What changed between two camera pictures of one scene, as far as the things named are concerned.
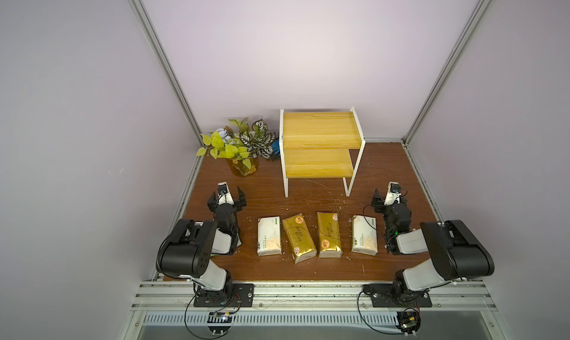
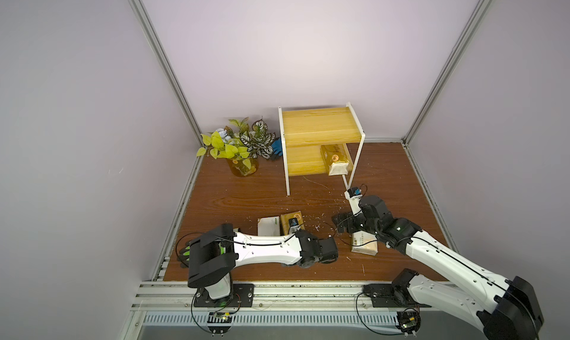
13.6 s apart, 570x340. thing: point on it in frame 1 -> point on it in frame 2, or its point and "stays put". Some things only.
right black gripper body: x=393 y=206 -> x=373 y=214
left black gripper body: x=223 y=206 -> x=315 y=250
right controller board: x=410 y=321 stays put
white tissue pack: x=269 y=236 stays put
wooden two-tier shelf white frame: x=320 y=145 stays put
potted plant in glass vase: x=240 y=142 stays put
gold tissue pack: x=329 y=246 -> x=337 y=159
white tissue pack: x=364 y=234 stays put
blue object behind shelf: x=275 y=145 stays put
